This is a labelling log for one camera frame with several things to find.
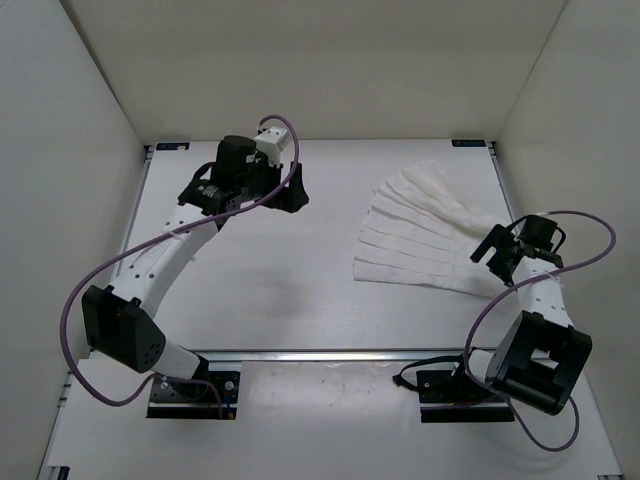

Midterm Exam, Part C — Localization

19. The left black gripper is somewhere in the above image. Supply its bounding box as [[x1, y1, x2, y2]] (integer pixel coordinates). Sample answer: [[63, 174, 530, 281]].
[[243, 149, 311, 208]]

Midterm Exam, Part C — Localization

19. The white pleated skirt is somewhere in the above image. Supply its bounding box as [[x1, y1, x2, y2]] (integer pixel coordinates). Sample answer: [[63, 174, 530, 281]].
[[352, 160, 507, 298]]

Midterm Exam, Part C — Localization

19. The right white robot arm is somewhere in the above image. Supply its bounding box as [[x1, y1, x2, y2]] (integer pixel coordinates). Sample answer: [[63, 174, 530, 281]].
[[448, 215, 592, 415]]

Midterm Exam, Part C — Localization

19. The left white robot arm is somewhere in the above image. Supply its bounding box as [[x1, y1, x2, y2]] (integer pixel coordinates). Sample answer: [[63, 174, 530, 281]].
[[81, 127, 309, 398]]

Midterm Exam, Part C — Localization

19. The right blue corner label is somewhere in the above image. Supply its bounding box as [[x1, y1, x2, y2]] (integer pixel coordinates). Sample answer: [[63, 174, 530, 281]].
[[451, 139, 486, 148]]

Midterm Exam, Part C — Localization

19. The blue corner label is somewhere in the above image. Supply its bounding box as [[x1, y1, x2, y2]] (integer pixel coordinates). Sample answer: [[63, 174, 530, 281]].
[[155, 142, 190, 151], [451, 139, 486, 148]]

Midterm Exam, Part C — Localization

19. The left blue corner label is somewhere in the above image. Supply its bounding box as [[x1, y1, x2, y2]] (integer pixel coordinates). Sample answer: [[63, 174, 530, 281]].
[[155, 142, 190, 151]]

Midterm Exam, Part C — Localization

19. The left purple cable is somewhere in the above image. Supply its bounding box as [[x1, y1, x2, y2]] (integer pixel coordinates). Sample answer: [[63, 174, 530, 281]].
[[61, 114, 302, 420]]

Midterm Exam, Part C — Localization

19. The purple cable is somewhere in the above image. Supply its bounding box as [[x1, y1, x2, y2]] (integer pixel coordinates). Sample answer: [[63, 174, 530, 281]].
[[462, 210, 617, 452], [61, 114, 302, 420]]

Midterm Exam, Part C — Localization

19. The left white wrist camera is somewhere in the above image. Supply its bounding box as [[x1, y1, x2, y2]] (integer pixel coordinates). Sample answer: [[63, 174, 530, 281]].
[[254, 127, 292, 166]]

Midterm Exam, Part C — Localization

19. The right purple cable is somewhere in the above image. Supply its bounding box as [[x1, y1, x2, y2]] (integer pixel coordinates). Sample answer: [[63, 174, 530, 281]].
[[462, 210, 617, 452]]

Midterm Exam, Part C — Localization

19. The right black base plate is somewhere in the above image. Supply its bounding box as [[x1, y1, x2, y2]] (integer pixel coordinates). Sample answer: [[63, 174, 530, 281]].
[[392, 355, 515, 424]]

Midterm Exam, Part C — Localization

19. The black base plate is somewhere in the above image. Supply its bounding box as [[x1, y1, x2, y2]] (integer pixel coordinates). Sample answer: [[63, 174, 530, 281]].
[[146, 364, 241, 421], [392, 355, 515, 424]]

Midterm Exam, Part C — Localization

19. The aluminium table front rail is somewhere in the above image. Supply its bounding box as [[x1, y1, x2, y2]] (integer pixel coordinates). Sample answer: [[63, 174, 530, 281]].
[[198, 349, 461, 363]]

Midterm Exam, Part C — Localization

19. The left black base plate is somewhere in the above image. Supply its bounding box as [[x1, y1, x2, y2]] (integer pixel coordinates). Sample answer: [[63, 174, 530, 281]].
[[146, 364, 241, 421]]

